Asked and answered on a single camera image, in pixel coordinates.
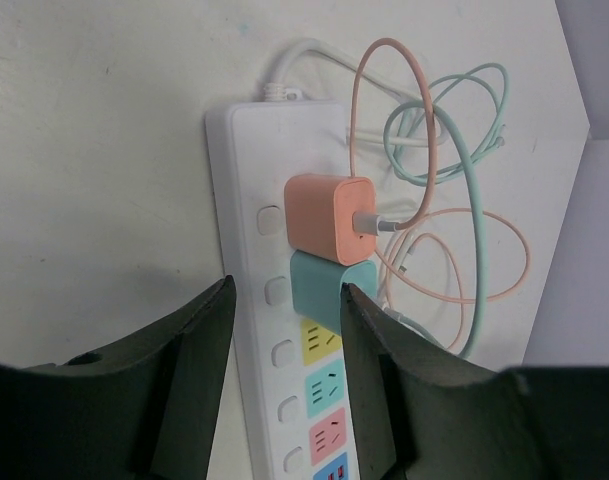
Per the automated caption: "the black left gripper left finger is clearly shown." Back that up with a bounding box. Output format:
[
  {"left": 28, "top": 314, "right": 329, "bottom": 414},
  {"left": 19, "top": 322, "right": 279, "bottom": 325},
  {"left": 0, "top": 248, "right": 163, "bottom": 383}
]
[{"left": 0, "top": 277, "right": 236, "bottom": 479}]

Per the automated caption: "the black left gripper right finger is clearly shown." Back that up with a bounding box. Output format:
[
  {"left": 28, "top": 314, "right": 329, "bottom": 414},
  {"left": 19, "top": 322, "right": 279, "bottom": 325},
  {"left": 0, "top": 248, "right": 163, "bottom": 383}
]
[{"left": 341, "top": 285, "right": 609, "bottom": 479}]

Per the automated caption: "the white multicolour power strip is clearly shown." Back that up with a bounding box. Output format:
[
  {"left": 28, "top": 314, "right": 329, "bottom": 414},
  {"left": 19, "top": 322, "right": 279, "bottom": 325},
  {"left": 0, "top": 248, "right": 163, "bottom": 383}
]
[{"left": 205, "top": 101, "right": 359, "bottom": 479}]

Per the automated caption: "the teal charger plug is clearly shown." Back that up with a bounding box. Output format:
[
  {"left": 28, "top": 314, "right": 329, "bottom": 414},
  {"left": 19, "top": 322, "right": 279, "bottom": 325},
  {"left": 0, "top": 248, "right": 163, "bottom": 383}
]
[{"left": 290, "top": 251, "right": 378, "bottom": 334}]

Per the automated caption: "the pink charger cable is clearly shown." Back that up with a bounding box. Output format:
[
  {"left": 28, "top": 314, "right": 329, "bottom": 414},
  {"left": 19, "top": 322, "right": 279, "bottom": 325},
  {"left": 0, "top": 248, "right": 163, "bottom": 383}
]
[{"left": 346, "top": 37, "right": 531, "bottom": 351}]

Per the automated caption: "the pink charger plug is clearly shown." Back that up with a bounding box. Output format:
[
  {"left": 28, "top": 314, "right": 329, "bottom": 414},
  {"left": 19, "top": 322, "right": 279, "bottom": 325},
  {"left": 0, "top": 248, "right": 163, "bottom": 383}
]
[{"left": 284, "top": 174, "right": 376, "bottom": 266}]

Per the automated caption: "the teal charger cable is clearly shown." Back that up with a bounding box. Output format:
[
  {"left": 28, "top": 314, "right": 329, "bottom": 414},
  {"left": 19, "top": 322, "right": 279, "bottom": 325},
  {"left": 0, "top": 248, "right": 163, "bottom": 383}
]
[{"left": 378, "top": 62, "right": 514, "bottom": 360}]

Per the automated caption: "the white power strip cord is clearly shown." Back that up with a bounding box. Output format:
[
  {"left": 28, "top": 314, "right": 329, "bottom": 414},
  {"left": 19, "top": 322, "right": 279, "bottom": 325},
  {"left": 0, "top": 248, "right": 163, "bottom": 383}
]
[{"left": 261, "top": 38, "right": 508, "bottom": 301}]

